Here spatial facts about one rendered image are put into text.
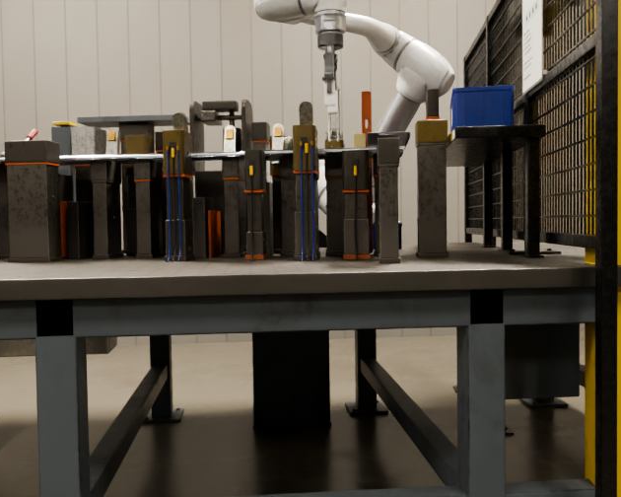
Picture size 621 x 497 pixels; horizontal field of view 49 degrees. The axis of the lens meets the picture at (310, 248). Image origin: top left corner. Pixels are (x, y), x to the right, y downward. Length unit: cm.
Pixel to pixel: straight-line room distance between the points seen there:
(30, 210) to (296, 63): 300
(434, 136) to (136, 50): 321
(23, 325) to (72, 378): 14
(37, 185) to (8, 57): 300
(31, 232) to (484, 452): 129
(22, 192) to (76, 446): 82
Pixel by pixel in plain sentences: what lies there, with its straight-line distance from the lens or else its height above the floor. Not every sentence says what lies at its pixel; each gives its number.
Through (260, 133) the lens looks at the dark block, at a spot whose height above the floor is 108.
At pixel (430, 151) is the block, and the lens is 182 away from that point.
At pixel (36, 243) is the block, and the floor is 75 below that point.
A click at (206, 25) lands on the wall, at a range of 476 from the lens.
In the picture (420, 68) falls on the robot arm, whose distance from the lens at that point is 245.
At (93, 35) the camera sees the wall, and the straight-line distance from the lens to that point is 484.
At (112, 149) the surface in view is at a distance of 226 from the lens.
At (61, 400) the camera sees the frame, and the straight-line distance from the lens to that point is 143.
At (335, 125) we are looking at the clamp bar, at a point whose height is 110.
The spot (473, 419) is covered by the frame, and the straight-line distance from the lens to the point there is 147.
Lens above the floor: 80
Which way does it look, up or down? 2 degrees down
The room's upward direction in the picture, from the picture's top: 1 degrees counter-clockwise
